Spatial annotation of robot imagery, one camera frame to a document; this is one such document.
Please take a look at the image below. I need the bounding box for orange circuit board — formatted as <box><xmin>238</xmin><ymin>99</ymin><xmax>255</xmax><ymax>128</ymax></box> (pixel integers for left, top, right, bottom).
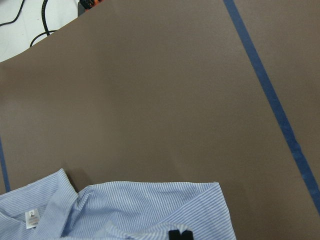
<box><xmin>79</xmin><ymin>0</ymin><xmax>103</xmax><ymax>11</ymax></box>

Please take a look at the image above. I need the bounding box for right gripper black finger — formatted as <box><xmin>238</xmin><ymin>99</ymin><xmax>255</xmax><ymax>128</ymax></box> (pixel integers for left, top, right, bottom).
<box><xmin>168</xmin><ymin>229</ymin><xmax>193</xmax><ymax>240</ymax></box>

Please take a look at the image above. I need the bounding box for light blue striped shirt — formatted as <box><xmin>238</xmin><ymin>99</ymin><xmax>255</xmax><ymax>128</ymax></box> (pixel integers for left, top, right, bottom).
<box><xmin>0</xmin><ymin>169</ymin><xmax>236</xmax><ymax>240</ymax></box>

